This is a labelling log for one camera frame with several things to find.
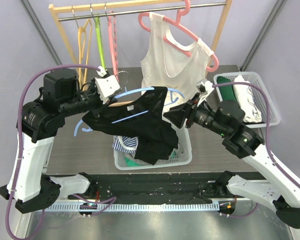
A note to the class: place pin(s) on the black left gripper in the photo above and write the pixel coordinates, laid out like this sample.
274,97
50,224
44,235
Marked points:
101,104

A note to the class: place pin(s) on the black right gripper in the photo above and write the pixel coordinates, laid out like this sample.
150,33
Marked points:
188,116

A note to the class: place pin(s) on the light blue hanger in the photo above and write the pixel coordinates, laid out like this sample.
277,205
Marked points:
126,93

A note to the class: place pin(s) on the black tank top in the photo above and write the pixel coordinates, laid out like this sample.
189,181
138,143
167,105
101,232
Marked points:
141,118

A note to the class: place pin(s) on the white tank top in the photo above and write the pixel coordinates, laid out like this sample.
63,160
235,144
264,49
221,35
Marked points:
171,64

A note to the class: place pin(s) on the blue striped tank top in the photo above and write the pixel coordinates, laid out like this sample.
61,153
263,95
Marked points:
125,144

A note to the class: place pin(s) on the pink hanger with white top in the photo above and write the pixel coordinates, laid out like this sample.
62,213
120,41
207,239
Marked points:
176,23

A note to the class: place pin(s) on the green tank top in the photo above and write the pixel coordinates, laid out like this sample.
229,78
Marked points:
132,162

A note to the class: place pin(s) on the yellow plastic hanger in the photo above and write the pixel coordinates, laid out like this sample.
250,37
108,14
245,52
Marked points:
84,35

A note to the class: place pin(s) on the pink hanger with striped top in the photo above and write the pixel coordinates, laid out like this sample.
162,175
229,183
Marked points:
112,37

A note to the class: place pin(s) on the lime green hanger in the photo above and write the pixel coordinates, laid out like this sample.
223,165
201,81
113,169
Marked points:
98,38

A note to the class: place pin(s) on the grey tank top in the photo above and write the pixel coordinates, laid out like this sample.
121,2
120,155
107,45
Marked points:
179,153

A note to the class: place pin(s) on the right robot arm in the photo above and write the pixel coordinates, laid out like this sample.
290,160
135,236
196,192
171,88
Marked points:
283,196

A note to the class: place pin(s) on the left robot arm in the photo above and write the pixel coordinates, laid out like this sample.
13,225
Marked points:
38,122

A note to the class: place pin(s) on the white plastic laundry basket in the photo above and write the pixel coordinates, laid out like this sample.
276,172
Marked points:
183,140

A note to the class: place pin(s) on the folded dark green garment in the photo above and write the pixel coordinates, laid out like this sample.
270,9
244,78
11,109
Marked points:
226,92

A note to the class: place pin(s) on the folded white printed garment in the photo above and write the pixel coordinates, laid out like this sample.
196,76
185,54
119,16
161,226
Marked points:
244,96

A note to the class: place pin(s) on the wooden clothes rack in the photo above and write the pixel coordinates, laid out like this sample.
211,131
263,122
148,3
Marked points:
132,3

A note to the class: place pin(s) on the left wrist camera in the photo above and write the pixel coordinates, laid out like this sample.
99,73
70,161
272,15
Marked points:
107,85

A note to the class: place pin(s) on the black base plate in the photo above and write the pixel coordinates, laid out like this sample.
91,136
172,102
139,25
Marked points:
159,188

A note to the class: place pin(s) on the aluminium rail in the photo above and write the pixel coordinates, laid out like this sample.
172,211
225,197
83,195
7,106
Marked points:
265,185

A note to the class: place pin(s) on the white slotted cable duct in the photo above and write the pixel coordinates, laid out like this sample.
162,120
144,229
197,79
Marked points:
72,206

